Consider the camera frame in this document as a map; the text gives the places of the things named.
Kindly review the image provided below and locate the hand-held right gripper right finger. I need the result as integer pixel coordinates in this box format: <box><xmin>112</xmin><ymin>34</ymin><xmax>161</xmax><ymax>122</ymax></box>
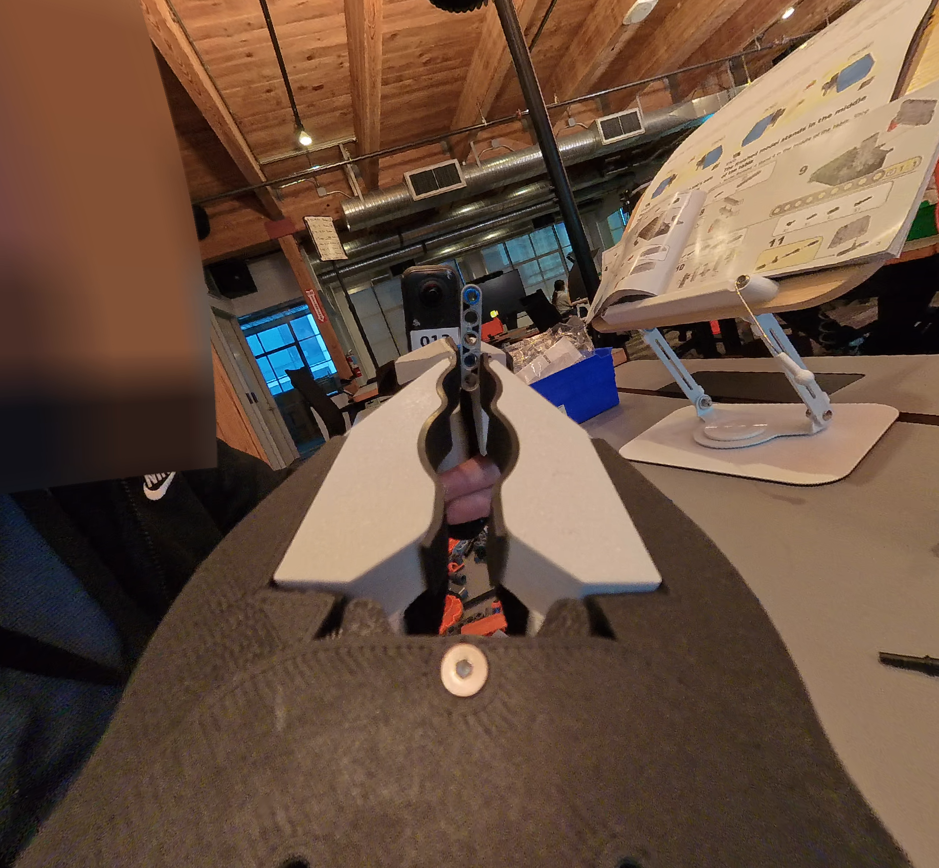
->
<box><xmin>482</xmin><ymin>359</ymin><xmax>663</xmax><ymax>634</ymax></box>

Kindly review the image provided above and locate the grey beam piece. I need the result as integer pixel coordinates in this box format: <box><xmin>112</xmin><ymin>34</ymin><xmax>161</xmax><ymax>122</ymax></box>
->
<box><xmin>458</xmin><ymin>284</ymin><xmax>488</xmax><ymax>436</ymax></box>

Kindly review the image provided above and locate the black stand pole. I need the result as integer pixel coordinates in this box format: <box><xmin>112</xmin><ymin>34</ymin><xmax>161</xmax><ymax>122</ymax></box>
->
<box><xmin>485</xmin><ymin>0</ymin><xmax>604</xmax><ymax>304</ymax></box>

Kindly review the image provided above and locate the black chair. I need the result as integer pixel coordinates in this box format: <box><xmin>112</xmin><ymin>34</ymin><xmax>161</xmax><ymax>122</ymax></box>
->
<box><xmin>287</xmin><ymin>366</ymin><xmax>356</xmax><ymax>446</ymax></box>

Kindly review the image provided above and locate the white hanging sign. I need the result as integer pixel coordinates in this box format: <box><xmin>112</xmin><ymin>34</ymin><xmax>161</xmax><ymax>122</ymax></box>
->
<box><xmin>304</xmin><ymin>215</ymin><xmax>350</xmax><ymax>261</ymax></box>

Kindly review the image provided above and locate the clear plastic parts bag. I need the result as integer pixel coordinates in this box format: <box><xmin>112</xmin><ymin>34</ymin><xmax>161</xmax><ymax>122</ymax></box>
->
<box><xmin>507</xmin><ymin>325</ymin><xmax>591</xmax><ymax>379</ymax></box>

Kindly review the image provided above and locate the person's left hand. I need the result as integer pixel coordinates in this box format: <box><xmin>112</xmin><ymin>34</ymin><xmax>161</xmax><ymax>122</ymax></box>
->
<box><xmin>438</xmin><ymin>457</ymin><xmax>503</xmax><ymax>528</ymax></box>

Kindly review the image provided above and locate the silver air duct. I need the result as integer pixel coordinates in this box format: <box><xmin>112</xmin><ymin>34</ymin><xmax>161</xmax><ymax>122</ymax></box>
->
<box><xmin>341</xmin><ymin>88</ymin><xmax>735</xmax><ymax>230</ymax></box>

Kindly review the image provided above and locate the white book stand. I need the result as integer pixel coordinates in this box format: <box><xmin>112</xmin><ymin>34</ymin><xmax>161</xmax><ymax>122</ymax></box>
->
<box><xmin>587</xmin><ymin>230</ymin><xmax>939</xmax><ymax>487</ymax></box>

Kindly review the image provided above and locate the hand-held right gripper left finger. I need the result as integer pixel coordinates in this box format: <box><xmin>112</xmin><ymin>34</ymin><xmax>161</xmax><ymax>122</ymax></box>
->
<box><xmin>275</xmin><ymin>355</ymin><xmax>459</xmax><ymax>634</ymax></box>

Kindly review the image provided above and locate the instruction booklet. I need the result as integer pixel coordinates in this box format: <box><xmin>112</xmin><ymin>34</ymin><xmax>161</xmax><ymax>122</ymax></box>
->
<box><xmin>595</xmin><ymin>0</ymin><xmax>939</xmax><ymax>333</ymax></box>

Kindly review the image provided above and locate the pile of plastic building pieces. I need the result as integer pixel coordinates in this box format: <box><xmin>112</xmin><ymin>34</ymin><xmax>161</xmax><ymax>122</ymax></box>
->
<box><xmin>426</xmin><ymin>528</ymin><xmax>509</xmax><ymax>637</ymax></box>

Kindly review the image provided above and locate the blue storage bin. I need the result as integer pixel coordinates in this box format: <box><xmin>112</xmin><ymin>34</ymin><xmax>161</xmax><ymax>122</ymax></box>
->
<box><xmin>532</xmin><ymin>347</ymin><xmax>622</xmax><ymax>426</ymax></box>

